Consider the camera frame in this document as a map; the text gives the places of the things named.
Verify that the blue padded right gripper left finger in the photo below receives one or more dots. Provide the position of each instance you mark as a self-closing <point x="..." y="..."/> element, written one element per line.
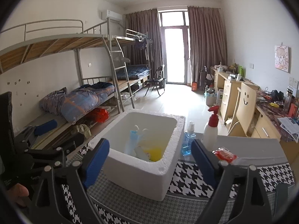
<point x="48" y="204"/>

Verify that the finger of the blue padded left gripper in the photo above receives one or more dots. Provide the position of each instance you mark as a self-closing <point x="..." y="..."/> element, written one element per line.
<point x="46" y="127"/>

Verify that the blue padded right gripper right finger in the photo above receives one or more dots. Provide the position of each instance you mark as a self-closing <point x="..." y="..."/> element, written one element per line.
<point x="251" y="204"/>

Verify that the blue face mask case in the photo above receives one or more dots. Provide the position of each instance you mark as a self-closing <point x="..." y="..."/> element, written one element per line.
<point x="135" y="137"/>

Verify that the yellow foam fruit net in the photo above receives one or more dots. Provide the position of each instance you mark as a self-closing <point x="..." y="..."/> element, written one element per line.
<point x="154" y="151"/>

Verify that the white foam sheet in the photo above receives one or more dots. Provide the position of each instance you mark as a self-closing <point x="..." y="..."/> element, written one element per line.
<point x="140" y="154"/>

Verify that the person's hand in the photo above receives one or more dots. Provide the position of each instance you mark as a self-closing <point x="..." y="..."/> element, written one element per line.
<point x="17" y="193"/>

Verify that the blue orange quilt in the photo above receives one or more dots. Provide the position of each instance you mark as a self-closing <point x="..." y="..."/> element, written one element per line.
<point x="76" y="104"/>

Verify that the red plastic bag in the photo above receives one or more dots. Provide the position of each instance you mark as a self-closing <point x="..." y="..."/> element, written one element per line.
<point x="99" y="115"/>

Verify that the red snack packet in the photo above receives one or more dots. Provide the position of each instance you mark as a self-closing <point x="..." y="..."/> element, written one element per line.
<point x="224" y="154"/>

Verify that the houndstooth table cloth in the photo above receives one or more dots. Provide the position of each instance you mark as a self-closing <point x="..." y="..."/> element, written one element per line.
<point x="188" y="193"/>

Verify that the white styrofoam box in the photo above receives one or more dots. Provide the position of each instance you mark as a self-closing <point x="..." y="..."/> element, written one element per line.
<point x="147" y="179"/>

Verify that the white pump bottle red top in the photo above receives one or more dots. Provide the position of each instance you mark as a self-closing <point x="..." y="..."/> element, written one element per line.
<point x="210" y="133"/>

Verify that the blue liquid sanitizer bottle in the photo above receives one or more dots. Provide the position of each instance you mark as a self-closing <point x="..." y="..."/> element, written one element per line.
<point x="189" y="136"/>

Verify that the wooden desk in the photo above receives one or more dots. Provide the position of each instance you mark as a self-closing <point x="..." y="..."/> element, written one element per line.
<point x="266" y="125"/>

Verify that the papers on desk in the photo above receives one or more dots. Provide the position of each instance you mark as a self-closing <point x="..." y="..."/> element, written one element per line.
<point x="290" y="125"/>

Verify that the metal bunk bed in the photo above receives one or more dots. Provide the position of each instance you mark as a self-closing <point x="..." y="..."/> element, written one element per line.
<point x="124" y="74"/>
<point x="43" y="56"/>

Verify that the wooden chair smiley face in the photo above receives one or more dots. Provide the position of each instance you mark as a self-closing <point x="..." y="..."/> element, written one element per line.
<point x="242" y="121"/>

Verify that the black folding chair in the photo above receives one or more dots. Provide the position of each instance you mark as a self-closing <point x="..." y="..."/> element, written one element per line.
<point x="157" y="81"/>

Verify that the white waste bin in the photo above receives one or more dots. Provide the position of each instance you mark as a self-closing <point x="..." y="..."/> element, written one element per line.
<point x="210" y="97"/>

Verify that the left brown curtain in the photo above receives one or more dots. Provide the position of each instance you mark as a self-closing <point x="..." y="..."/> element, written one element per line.
<point x="147" y="49"/>

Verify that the brown curtain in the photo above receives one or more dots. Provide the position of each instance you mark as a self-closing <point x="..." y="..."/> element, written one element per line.
<point x="147" y="49"/>
<point x="208" y="44"/>

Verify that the right brown curtain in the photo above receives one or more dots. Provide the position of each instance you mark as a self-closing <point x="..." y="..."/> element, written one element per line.
<point x="208" y="44"/>

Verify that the wall air conditioner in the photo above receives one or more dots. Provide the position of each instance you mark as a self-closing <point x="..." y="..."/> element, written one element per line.
<point x="108" y="14"/>

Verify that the pink wall picture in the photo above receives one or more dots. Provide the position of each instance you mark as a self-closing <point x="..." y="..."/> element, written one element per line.
<point x="282" y="58"/>

